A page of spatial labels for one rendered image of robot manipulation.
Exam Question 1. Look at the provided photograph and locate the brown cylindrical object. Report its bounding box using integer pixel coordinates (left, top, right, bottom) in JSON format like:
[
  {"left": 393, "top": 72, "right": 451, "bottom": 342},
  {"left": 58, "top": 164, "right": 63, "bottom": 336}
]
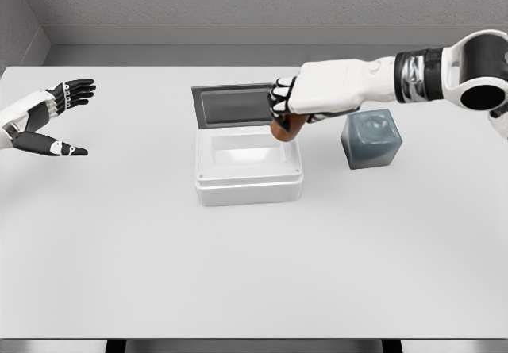
[{"left": 269, "top": 112, "right": 308, "bottom": 143}]

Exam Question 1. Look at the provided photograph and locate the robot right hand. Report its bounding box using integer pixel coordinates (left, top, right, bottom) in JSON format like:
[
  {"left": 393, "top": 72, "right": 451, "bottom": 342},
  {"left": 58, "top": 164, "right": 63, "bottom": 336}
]
[{"left": 267, "top": 59, "right": 368, "bottom": 125}]

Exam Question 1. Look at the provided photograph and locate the grey-blue cube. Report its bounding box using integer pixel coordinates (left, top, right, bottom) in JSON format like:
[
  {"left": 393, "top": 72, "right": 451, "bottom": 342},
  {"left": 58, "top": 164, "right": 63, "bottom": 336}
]
[{"left": 340, "top": 109, "right": 404, "bottom": 171}]

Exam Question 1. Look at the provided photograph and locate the grey hinged box lid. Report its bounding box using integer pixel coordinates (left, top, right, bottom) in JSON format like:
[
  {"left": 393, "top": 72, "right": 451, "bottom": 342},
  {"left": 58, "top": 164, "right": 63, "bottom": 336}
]
[{"left": 190, "top": 82, "right": 275, "bottom": 129}]

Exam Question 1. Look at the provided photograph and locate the white open storage box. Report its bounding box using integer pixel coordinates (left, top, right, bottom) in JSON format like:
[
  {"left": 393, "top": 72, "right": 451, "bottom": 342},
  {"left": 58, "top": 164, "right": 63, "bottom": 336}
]
[{"left": 194, "top": 124, "right": 305, "bottom": 207}]

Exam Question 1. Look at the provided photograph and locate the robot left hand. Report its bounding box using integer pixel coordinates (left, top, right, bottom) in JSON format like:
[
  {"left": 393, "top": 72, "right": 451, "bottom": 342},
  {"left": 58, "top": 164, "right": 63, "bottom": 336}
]
[{"left": 0, "top": 78, "right": 98, "bottom": 158}]

